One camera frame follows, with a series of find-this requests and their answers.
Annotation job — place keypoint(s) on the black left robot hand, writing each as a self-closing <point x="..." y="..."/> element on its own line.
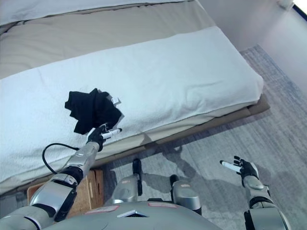
<point x="94" y="136"/>

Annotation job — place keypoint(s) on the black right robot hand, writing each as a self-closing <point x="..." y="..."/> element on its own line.
<point x="249" y="169"/>

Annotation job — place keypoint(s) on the black garment with white tag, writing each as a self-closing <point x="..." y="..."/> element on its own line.
<point x="91" y="110"/>

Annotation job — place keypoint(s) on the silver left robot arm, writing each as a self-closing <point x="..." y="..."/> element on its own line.
<point x="81" y="155"/>

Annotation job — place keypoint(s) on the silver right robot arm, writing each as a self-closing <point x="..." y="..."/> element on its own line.
<point x="256" y="189"/>

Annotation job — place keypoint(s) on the white folded bed sheet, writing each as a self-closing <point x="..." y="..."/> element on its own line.
<point x="72" y="7"/>

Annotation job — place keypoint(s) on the grey striped rug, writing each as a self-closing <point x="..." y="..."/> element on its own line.
<point x="239" y="134"/>

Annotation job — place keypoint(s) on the wooden bedside box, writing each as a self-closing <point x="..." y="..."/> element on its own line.
<point x="88" y="189"/>

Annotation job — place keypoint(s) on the silver left robot leg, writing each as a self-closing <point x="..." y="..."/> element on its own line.
<point x="126" y="189"/>

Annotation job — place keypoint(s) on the silver robot leg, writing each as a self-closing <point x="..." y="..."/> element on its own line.
<point x="185" y="194"/>
<point x="126" y="189"/>

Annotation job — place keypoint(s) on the silver right robot leg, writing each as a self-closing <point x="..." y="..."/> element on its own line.
<point x="185" y="194"/>

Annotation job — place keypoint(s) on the white fleece blanket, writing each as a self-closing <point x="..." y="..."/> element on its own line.
<point x="156" y="76"/>

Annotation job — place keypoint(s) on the grey robot torso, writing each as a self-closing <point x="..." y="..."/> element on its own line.
<point x="148" y="218"/>

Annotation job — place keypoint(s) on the brown bed platform frame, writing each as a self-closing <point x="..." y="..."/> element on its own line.
<point x="260" y="105"/>

